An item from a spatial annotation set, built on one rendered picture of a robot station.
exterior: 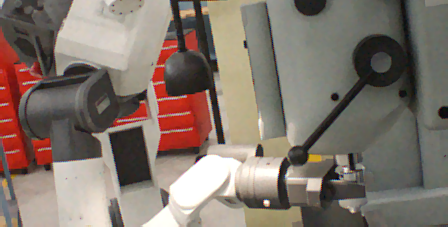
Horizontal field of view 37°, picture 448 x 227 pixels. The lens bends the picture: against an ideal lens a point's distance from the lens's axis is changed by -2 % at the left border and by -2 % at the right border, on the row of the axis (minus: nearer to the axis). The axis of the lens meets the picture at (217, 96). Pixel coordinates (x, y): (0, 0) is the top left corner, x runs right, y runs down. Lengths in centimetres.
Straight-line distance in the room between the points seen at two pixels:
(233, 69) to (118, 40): 157
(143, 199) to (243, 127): 125
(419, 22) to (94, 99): 58
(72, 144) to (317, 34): 49
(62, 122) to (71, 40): 16
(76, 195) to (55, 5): 36
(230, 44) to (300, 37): 184
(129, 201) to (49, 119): 49
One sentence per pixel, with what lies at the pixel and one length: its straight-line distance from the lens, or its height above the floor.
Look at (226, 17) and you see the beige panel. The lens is 278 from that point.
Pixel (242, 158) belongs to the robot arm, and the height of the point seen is 128.
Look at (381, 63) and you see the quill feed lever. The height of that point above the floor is 145.
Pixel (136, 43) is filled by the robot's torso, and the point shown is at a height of 150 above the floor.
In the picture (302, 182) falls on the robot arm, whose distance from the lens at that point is 110.
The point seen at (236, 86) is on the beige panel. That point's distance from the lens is 283.
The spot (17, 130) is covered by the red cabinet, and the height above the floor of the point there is 42.
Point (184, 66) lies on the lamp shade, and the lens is 101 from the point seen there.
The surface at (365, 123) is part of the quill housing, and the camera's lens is 100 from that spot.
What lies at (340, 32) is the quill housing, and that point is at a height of 150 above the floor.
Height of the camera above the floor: 164
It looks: 12 degrees down
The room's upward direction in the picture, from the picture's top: 10 degrees counter-clockwise
